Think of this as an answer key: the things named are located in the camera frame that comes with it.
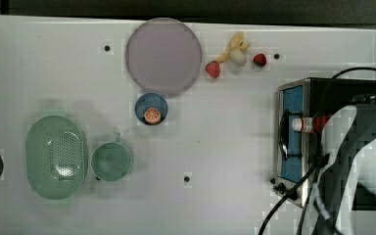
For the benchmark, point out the red strawberry toy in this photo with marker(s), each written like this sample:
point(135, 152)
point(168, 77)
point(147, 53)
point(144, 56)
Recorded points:
point(260, 60)

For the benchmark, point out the green perforated colander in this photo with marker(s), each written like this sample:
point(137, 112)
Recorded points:
point(56, 157)

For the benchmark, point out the blue bowl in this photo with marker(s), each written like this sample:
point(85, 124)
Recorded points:
point(150, 100)

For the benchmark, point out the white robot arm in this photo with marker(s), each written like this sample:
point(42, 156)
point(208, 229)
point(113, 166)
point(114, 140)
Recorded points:
point(349, 145)

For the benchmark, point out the pink strawberry toy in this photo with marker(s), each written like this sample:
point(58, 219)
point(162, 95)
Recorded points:
point(213, 69)

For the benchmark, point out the black toaster oven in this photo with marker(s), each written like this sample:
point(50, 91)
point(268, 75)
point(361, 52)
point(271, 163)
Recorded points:
point(314, 97)

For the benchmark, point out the large grey round plate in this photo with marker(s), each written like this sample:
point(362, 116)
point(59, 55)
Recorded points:
point(164, 56)

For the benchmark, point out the black oven door handle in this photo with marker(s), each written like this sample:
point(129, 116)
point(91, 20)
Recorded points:
point(283, 130)

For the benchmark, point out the green mug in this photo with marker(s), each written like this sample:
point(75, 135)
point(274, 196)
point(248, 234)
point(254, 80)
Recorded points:
point(112, 161)

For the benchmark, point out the red plush ketchup bottle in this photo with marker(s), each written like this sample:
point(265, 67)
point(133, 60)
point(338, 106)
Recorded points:
point(309, 124)

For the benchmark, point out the orange slice toy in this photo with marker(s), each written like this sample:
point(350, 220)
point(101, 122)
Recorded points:
point(152, 116)

